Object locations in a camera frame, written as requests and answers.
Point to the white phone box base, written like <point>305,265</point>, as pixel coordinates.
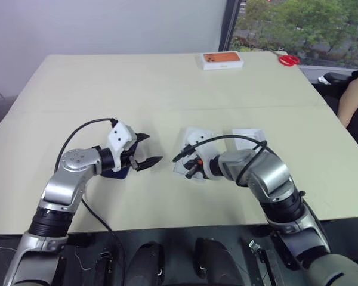
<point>179,171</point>

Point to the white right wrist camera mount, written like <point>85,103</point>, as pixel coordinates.
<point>201,140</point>

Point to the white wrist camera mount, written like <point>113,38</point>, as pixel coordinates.
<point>119,137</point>
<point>201,140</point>

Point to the black window frame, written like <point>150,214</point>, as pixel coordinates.
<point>228,24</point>

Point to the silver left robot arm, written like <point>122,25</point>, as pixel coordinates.
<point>74,161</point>

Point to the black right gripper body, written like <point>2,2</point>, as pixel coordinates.
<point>193,164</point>

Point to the person bare forearm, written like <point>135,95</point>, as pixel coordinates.
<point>350,98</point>

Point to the white phone box lid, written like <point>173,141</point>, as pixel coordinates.
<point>247,138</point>

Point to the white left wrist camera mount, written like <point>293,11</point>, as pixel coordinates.
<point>119,137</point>

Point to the black chair armrest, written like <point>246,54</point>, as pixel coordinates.
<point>338,82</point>

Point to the dark blue phone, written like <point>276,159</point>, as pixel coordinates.
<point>116,174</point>

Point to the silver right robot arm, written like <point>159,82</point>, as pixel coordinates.
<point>268,174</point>

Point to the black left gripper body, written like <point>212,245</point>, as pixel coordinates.
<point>127,159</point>

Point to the phone box with orange print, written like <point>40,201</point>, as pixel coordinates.
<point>222,60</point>

